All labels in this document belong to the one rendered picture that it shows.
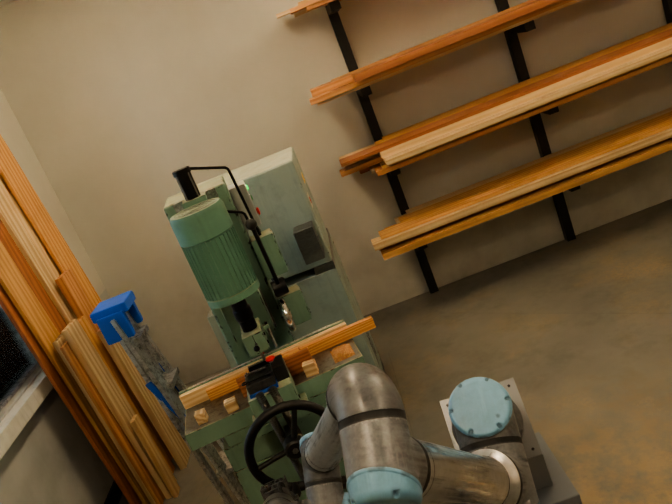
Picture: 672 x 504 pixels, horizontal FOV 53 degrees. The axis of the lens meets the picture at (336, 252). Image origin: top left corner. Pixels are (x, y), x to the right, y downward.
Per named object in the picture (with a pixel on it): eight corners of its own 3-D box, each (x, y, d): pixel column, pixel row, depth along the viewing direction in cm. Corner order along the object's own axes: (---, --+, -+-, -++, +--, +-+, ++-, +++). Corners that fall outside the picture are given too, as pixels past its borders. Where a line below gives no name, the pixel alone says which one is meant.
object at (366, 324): (210, 401, 221) (205, 391, 220) (210, 398, 223) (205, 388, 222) (376, 327, 226) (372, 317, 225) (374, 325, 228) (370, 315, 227)
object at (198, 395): (185, 410, 222) (179, 397, 221) (185, 407, 224) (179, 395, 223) (350, 336, 227) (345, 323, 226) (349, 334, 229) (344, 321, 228)
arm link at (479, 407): (505, 383, 176) (501, 365, 161) (524, 449, 168) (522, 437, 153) (448, 396, 179) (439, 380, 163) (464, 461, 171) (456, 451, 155)
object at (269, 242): (267, 280, 234) (250, 242, 230) (265, 273, 243) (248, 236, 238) (289, 270, 235) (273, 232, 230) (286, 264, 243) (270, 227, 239)
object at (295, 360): (244, 398, 214) (235, 380, 212) (244, 396, 215) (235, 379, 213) (315, 366, 216) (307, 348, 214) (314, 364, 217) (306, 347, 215)
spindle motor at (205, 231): (210, 316, 206) (166, 225, 197) (209, 299, 223) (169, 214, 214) (263, 293, 208) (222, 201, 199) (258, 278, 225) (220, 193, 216)
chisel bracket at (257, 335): (252, 361, 216) (241, 339, 214) (249, 346, 230) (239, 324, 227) (273, 352, 217) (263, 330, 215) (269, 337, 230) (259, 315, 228)
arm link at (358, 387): (332, 344, 113) (291, 441, 171) (344, 417, 107) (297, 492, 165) (398, 338, 115) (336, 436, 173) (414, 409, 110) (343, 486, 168)
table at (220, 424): (191, 468, 198) (182, 452, 196) (192, 420, 227) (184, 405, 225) (377, 383, 203) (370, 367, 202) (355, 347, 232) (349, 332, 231)
